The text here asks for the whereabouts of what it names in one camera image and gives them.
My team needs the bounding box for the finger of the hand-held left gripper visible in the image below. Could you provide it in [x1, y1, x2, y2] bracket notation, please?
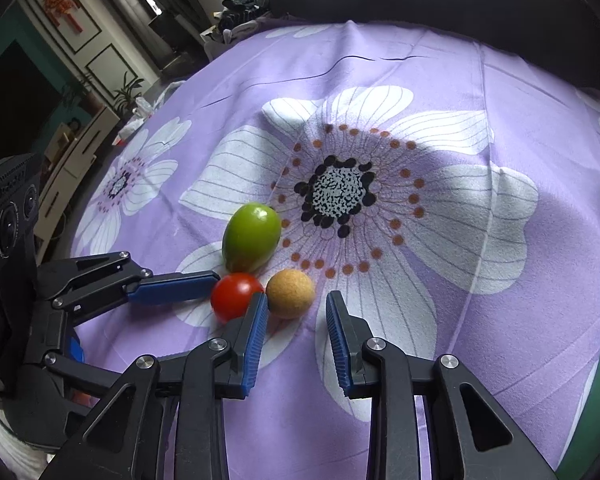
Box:
[37, 251, 222, 328]
[42, 351, 131, 413]

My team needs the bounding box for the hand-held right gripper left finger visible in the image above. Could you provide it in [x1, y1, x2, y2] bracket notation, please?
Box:
[40, 292, 270, 480]

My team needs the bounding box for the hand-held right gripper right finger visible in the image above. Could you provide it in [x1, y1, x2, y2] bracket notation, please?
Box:
[326, 290, 558, 480]

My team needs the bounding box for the red tomato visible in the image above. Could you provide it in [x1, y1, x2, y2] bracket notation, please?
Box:
[210, 273, 265, 324]

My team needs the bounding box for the tan round longan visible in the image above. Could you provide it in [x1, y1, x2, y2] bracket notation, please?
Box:
[265, 269, 316, 320]

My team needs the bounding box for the green round fruit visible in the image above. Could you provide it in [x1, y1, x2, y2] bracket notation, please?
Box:
[222, 202, 283, 273]

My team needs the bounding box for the green plastic basin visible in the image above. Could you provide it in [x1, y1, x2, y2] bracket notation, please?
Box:
[560, 330, 600, 480]

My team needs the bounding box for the white fluffy cloth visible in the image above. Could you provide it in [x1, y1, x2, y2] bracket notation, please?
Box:
[0, 402, 48, 468]

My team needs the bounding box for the white cabinet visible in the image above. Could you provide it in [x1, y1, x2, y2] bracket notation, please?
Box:
[32, 105, 126, 261]

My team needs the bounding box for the red and white packet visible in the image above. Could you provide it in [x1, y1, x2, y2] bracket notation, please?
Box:
[115, 105, 153, 147]

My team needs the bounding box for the purple floral bedsheet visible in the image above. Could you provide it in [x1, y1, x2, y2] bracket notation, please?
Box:
[70, 20, 600, 480]

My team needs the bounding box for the green potted plant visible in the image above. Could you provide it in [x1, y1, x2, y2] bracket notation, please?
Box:
[112, 72, 146, 116]

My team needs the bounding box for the pile of dark clothes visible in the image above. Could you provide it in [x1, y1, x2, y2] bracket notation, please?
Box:
[215, 0, 261, 31]

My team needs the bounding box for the empty wall frame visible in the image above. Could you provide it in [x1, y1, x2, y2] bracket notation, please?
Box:
[85, 44, 133, 96]

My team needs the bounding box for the framed red wall picture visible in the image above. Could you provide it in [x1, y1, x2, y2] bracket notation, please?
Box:
[22, 0, 103, 53]

